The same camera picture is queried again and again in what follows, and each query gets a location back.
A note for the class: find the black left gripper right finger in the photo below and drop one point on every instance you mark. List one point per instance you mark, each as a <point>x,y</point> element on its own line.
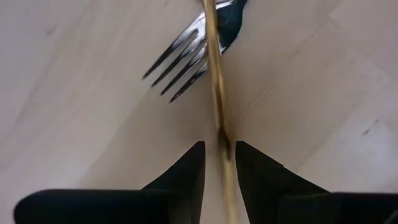
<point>280,199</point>

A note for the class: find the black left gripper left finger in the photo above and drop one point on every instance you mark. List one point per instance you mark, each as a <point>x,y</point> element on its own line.
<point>155,205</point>

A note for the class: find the gold fork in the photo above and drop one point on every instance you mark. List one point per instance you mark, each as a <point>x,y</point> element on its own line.
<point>217,77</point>

